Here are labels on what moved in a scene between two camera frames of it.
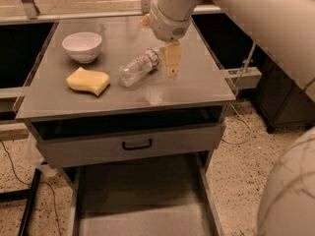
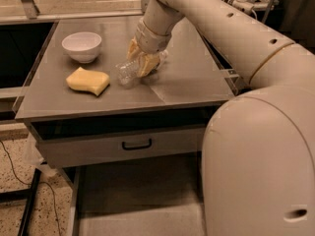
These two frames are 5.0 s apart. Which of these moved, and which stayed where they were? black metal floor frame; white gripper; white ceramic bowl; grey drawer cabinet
Moved: white gripper
Stayed: black metal floor frame; white ceramic bowl; grey drawer cabinet
